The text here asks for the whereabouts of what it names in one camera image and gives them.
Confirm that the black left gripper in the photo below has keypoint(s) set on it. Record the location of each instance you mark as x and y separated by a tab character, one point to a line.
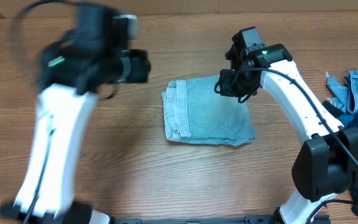
140	66

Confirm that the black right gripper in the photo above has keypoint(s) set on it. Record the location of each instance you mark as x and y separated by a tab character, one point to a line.
229	83

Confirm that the light blue denim shorts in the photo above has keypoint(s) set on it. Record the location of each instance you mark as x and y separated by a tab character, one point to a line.
193	113

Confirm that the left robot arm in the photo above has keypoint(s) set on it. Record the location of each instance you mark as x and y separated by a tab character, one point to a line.
94	53

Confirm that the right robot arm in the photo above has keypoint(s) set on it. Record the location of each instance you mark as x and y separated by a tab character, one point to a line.
327	163

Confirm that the blue denim garment pile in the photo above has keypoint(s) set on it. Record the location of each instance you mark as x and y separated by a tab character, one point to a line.
345	96

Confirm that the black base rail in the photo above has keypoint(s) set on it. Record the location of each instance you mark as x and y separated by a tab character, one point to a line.
191	220

